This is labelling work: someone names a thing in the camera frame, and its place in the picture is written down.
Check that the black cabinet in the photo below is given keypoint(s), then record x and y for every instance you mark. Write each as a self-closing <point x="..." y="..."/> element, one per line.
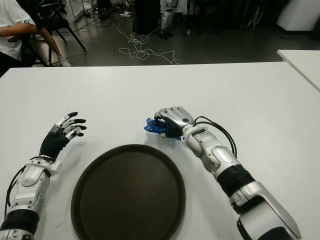
<point x="147" y="15"/>

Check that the round dark brown tray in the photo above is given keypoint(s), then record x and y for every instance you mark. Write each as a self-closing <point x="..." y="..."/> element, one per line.
<point x="128" y="195"/>

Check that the white side table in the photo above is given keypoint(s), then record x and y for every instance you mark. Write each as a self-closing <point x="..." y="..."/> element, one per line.
<point x="302" y="60"/>

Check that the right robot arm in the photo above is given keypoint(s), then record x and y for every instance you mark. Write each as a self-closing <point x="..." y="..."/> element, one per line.
<point x="217" y="155"/>

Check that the seated person in white shirt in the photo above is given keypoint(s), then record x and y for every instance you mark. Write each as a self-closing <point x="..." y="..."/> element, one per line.
<point x="10" y="25"/>

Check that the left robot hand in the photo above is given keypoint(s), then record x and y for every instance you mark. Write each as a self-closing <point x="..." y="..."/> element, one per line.
<point x="51" y="143"/>

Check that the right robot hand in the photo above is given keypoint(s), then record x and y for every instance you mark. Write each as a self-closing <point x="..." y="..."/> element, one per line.
<point x="177" y="117"/>

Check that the white power strip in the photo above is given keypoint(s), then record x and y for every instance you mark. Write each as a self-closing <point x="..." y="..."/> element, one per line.
<point x="126" y="14"/>

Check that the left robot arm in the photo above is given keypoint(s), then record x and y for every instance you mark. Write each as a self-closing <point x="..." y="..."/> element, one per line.
<point x="30" y="180"/>

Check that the silver humanoid robot legs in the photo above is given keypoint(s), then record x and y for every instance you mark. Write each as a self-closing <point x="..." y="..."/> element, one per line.
<point x="167" y="17"/>

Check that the grey folded metal frame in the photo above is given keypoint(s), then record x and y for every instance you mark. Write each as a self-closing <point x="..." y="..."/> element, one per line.
<point x="255" y="18"/>

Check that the white pedestal with black base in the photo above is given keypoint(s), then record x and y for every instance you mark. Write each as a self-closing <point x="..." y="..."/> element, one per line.
<point x="297" y="12"/>

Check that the blue Oreo cookie pack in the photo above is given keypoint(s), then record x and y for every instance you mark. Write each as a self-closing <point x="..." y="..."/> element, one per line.
<point x="152" y="128"/>

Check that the black chair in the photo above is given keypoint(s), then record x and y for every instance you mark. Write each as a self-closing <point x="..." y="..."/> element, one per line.
<point x="56" y="21"/>

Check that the white cupboard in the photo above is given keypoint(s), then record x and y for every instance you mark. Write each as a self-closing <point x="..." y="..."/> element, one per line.
<point x="75" y="8"/>

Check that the bare-legged person with white shoes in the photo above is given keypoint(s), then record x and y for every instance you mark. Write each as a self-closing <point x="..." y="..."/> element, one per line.
<point x="50" y="40"/>

